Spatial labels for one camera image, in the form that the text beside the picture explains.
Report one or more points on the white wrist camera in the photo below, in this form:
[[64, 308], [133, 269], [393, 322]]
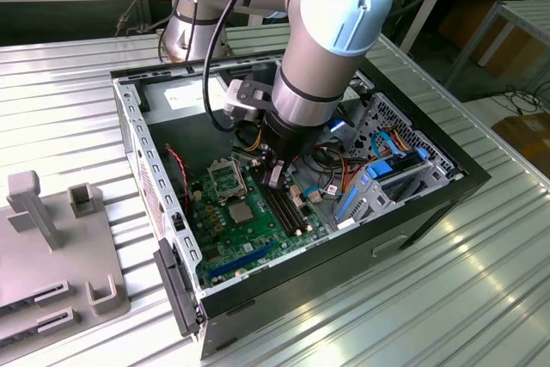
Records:
[[234, 94]]

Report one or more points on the grey metal frame table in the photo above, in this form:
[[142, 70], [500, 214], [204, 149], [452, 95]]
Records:
[[528, 12]]

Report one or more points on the brown cardboard box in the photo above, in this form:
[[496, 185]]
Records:
[[528, 139]]

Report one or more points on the hard disk in blue carrier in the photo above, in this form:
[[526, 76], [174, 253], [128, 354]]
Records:
[[378, 170]]

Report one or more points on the black case fan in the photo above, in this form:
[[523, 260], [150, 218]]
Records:
[[172, 195]]

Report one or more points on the black RAM slot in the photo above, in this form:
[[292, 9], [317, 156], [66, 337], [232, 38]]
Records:
[[290, 206], [277, 208]]

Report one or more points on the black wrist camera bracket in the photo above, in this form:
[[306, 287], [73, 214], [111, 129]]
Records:
[[258, 96]]

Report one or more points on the green motherboard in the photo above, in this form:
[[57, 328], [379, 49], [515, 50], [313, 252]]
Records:
[[258, 242]]

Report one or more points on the black plastic case latch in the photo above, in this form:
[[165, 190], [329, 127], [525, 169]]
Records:
[[172, 285]]

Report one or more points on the silver CPU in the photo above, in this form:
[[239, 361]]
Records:
[[240, 213]]

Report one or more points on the grey power supply unit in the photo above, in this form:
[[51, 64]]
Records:
[[180, 139]]

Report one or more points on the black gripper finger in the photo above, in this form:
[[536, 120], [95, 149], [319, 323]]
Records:
[[275, 173]]

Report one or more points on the metal disk bay cage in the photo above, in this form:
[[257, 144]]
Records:
[[369, 203]]

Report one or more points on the blue plastic bay lever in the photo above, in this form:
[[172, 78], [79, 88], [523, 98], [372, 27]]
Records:
[[346, 206]]

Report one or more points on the CPU socket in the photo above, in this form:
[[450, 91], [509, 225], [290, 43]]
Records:
[[240, 200]]

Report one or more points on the black open PC case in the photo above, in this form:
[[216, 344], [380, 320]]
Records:
[[344, 281]]

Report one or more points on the blue expansion slot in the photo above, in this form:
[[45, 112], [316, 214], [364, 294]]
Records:
[[240, 261]]

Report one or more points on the grey parts rack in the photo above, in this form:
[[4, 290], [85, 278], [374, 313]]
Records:
[[73, 255]]

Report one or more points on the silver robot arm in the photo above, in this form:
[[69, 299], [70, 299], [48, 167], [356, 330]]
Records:
[[318, 53]]

